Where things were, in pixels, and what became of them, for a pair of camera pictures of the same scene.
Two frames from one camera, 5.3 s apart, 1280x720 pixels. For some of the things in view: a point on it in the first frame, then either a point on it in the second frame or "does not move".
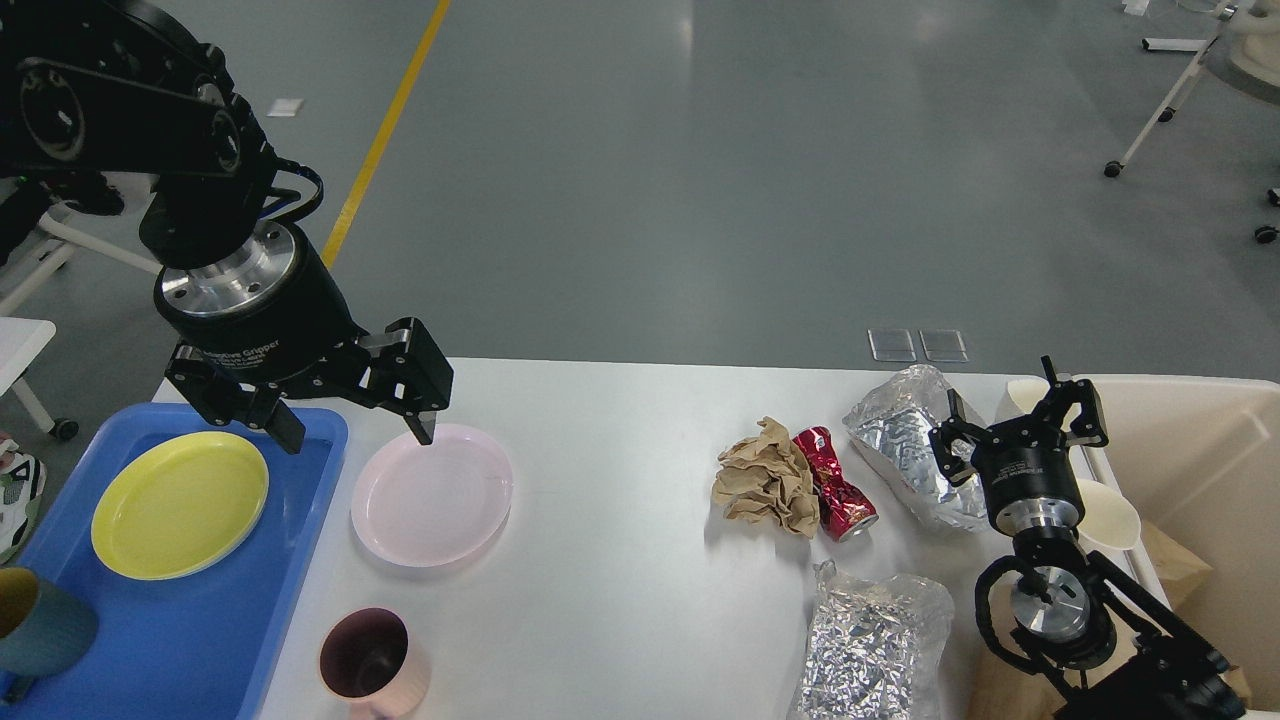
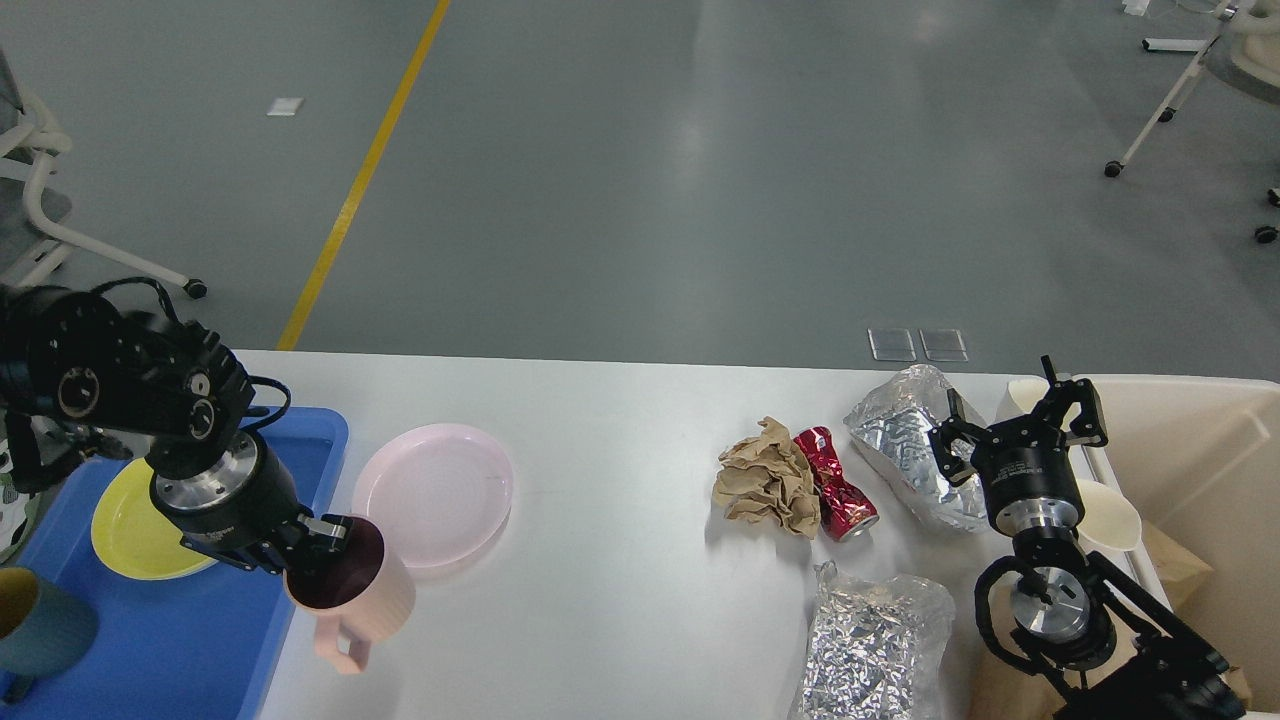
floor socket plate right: x=944 y=345 does not move
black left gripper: x=280 y=314 to x=239 y=506
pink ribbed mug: x=370 y=661 to x=361 y=594
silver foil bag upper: x=892 y=421 does not move
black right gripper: x=1026 y=468 does not move
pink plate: x=427 y=505 does not move
